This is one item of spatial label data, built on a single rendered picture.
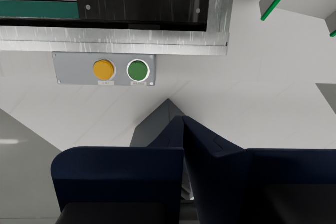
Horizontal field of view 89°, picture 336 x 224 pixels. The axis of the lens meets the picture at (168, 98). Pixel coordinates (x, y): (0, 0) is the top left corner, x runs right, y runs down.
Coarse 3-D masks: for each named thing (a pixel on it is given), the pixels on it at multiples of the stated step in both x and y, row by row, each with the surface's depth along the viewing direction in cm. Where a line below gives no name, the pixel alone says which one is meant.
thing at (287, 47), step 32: (32, 0) 40; (256, 0) 41; (256, 32) 43; (288, 32) 44; (320, 32) 44; (0, 64) 45; (32, 64) 45; (160, 64) 46; (192, 64) 46; (224, 64) 46; (256, 64) 46; (288, 64) 46; (320, 64) 47
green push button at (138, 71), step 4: (132, 64) 34; (136, 64) 34; (140, 64) 34; (144, 64) 35; (128, 68) 35; (132, 68) 35; (136, 68) 35; (140, 68) 35; (144, 68) 35; (128, 72) 35; (132, 72) 35; (136, 72) 35; (140, 72) 35; (144, 72) 35; (132, 76) 35; (136, 76) 35; (140, 76) 35; (144, 76) 35; (136, 80) 36
